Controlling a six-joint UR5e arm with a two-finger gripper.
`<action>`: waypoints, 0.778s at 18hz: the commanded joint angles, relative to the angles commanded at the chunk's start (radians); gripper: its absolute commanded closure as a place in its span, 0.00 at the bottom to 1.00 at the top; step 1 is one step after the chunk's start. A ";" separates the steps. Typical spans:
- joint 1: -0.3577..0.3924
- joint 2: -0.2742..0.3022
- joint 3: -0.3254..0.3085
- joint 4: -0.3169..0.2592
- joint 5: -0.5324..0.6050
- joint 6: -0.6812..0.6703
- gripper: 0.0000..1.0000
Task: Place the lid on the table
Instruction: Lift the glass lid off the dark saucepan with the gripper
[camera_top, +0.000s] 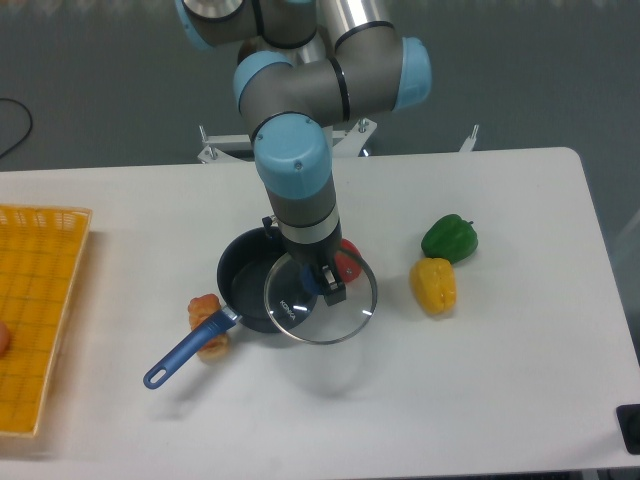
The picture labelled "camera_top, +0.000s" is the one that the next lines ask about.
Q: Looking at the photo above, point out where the red bell pepper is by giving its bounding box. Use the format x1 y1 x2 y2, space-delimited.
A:
334 239 362 283

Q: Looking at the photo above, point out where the green bell pepper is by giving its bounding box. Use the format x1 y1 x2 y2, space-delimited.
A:
421 214 479 264

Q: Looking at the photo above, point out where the yellow bell pepper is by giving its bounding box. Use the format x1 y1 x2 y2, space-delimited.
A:
409 258 457 315

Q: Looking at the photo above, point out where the black cable on floor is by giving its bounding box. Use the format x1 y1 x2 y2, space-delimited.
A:
0 97 34 160

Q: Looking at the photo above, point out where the brown bread roll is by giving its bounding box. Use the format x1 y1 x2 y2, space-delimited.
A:
187 293 231 363

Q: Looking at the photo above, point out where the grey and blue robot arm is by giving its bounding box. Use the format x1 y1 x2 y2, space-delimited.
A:
176 1 432 305

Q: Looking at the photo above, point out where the orange fruit in basket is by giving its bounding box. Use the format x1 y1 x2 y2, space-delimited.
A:
0 322 11 356

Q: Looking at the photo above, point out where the dark blue saucepan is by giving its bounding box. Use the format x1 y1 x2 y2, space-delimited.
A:
143 226 286 389

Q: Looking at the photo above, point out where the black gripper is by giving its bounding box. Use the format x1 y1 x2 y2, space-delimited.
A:
281 223 346 306

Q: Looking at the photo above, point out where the black device at table edge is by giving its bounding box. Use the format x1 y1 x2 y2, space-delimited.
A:
616 404 640 455

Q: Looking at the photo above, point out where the yellow woven basket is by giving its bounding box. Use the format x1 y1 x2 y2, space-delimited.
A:
1 204 92 438

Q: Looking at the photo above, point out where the glass pot lid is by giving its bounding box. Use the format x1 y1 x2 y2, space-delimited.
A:
264 254 378 345

